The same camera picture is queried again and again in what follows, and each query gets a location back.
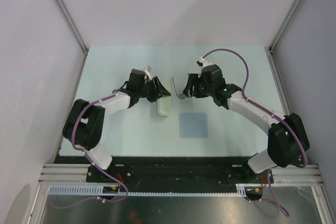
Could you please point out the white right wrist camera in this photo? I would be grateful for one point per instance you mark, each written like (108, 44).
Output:
(202, 63)

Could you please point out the aluminium post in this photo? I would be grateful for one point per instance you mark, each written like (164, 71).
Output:
(291, 14)
(71, 25)

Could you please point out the aluminium front frame rail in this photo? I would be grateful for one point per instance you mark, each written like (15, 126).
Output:
(291, 175)

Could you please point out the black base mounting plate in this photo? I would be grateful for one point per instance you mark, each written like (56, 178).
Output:
(180, 187)

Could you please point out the pale green glasses case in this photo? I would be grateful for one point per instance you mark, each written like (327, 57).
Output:
(164, 104)

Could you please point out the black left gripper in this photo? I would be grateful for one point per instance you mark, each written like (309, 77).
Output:
(159, 87)

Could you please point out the black gold aviator sunglasses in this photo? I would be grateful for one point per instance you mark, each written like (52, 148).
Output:
(179, 94)

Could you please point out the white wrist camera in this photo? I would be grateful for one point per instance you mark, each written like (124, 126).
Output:
(147, 71)
(202, 63)

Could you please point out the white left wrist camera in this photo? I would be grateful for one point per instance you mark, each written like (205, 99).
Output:
(147, 71)

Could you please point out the right rear aluminium post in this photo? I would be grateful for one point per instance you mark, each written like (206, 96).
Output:
(291, 14)

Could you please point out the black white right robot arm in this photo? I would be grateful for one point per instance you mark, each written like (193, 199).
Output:
(287, 138)

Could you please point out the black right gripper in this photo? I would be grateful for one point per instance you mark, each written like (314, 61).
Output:
(193, 80)

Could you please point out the blue square cleaning cloth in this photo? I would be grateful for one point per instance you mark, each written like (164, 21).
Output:
(193, 125)

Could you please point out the left rear aluminium post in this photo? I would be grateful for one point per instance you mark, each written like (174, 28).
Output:
(71, 25)

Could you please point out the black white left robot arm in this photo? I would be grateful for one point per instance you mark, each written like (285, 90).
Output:
(84, 124)

